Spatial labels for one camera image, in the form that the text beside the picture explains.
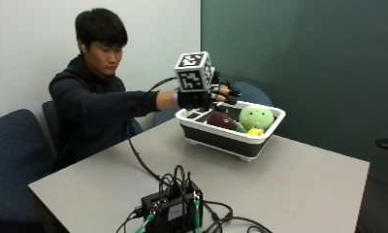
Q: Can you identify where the dark red plush toy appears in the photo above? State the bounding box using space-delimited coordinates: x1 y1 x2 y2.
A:
205 111 239 131

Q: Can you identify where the green round plush toy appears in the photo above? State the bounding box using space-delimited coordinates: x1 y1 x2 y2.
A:
237 105 276 132

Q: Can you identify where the white marker cube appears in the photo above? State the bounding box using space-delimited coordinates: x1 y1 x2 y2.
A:
174 50 215 93

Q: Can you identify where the yellow plush toy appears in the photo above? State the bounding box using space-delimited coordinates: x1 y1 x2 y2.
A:
245 127 267 137

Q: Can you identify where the white and black basin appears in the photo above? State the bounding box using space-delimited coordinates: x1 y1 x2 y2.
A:
175 100 287 162

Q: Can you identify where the the person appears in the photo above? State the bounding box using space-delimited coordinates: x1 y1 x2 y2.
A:
48 7 182 172

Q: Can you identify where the black electronics box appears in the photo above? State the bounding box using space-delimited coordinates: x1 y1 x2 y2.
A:
140 181 204 233

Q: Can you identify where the black glove cable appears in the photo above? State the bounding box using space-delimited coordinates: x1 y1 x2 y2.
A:
124 76 179 186

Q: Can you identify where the green cable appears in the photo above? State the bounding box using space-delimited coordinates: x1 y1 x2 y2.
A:
194 198 202 229
135 213 155 233

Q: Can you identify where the bundle of black cables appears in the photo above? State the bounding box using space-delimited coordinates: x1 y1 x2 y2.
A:
115 164 275 233

